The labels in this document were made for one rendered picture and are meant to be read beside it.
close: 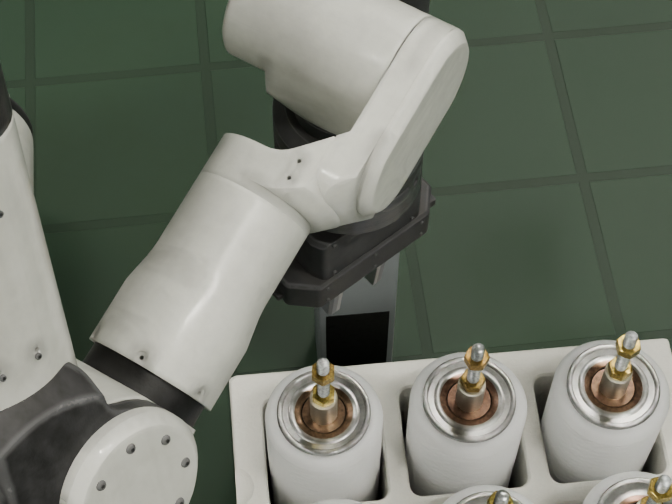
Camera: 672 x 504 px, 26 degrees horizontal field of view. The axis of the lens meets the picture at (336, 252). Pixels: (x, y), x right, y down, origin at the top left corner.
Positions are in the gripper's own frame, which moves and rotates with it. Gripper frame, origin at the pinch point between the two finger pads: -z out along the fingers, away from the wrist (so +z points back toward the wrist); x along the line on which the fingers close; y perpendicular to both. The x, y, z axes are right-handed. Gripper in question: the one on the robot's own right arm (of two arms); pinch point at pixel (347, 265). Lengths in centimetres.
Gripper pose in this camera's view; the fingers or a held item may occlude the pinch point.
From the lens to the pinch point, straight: 97.6
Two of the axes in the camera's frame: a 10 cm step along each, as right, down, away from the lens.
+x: 7.7, -5.4, 3.3
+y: -6.3, -6.6, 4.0
